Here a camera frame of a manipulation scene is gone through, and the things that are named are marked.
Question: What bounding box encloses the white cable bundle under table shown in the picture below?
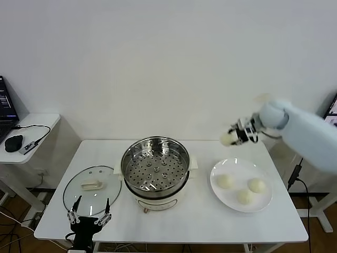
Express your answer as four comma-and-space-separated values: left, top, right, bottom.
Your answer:
105, 244, 139, 253

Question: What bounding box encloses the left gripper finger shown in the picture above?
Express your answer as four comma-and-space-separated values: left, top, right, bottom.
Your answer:
94, 198, 112, 225
67, 196, 82, 224

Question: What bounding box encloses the white floor cable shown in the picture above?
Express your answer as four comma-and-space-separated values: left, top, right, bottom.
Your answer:
0, 212, 36, 232

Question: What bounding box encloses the white side desk with label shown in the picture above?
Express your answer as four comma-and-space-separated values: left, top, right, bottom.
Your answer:
302, 155, 337, 234

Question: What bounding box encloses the black usb hub cable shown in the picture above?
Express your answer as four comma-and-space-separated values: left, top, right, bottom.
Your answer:
12, 124, 52, 144

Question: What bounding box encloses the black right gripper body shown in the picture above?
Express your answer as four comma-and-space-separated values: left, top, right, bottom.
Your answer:
235, 118, 259, 144

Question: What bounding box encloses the grey usb hub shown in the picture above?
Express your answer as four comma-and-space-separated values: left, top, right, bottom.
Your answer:
19, 141, 37, 155

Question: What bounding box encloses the white side desk with mouse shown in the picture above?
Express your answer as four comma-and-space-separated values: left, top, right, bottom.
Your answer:
0, 113, 62, 211

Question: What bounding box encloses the black computer mouse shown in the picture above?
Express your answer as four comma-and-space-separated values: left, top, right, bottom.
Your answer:
4, 134, 24, 152

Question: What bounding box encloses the black laptop with bright windows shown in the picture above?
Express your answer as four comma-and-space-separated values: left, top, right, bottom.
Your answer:
322, 91, 337, 122

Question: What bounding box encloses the black cable with adapter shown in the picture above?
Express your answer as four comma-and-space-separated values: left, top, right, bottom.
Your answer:
287, 157, 312, 253

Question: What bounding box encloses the white electric cooker base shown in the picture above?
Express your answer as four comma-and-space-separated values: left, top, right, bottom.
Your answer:
113, 154, 200, 213

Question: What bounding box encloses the white steamed baozi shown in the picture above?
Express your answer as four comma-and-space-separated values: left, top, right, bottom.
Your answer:
236, 189, 254, 205
220, 131, 236, 147
248, 178, 267, 193
216, 174, 234, 189

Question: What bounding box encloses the black laptop with dark screen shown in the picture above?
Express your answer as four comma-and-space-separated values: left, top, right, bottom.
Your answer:
0, 75, 21, 143

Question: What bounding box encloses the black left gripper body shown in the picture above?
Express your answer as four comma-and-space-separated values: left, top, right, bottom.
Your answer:
70, 216, 102, 253

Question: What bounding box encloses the stainless steel steamer basket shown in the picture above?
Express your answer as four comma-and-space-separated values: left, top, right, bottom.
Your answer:
121, 135, 191, 200

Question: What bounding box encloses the round glass pot lid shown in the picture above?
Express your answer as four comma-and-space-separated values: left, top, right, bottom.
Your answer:
62, 165, 123, 217

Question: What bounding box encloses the white round plate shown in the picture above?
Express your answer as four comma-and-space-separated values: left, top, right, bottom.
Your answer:
210, 158, 274, 213

